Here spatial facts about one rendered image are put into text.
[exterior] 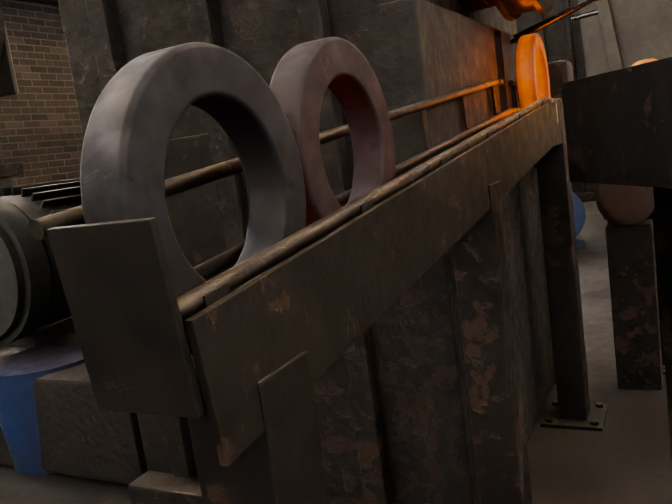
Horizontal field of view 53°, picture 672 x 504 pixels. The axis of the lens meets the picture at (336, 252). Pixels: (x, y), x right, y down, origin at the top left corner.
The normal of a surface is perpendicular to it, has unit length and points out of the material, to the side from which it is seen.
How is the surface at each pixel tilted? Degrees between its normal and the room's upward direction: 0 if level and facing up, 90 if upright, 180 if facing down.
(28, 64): 90
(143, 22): 90
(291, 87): 58
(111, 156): 72
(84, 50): 90
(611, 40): 90
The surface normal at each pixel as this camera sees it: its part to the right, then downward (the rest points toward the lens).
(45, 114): 0.88, -0.05
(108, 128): -0.46, -0.31
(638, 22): -0.65, 0.21
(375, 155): -0.47, 0.03
